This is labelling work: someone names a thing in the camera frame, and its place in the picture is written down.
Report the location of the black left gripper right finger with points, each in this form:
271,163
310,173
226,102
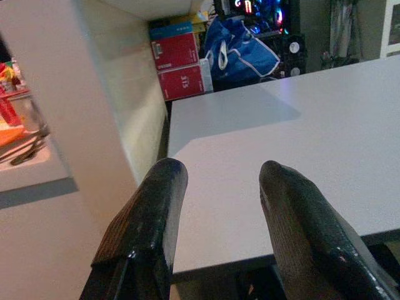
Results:
306,234

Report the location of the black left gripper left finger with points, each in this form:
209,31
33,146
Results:
147,218

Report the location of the dark spoon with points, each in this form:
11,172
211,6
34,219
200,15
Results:
26,156

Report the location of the metal fork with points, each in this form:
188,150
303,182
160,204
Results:
37,134

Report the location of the red cardboard box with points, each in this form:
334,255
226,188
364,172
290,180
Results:
175,51
182,82

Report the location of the orange plate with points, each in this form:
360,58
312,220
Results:
9,136

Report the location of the red plastic cup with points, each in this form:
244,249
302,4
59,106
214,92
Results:
8,109

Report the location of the black speaker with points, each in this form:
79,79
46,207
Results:
293,53

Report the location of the blue bag with white trim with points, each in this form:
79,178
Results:
247,59

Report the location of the blue cardboard box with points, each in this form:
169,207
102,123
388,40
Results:
170,30

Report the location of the yellow box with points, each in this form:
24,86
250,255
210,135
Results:
200,22

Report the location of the patterned curtain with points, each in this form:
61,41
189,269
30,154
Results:
345,28

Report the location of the computer with coloured lights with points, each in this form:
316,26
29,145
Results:
259,14

